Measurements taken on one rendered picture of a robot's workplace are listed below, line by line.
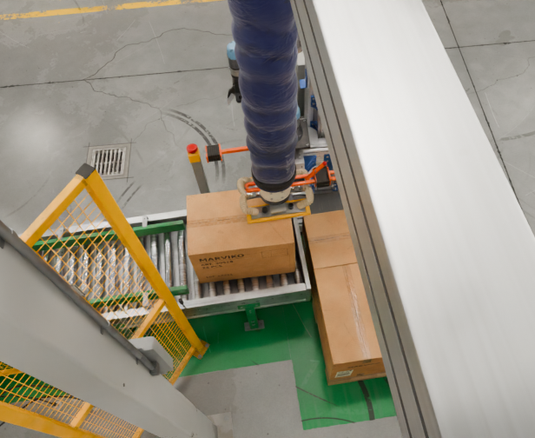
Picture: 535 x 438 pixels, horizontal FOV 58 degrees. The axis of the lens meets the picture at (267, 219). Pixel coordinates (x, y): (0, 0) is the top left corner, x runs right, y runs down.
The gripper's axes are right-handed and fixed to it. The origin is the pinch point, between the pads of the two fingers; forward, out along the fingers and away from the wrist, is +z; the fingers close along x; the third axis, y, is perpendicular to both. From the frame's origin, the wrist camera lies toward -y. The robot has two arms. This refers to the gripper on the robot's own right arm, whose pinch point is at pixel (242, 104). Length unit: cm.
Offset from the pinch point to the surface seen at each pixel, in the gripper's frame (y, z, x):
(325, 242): -32, 98, -43
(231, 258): -53, 67, 15
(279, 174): -40.5, 5.9, -15.4
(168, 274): -45, 97, 58
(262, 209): -41, 36, -6
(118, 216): -80, -30, 46
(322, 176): -30, 27, -38
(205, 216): -30, 57, 28
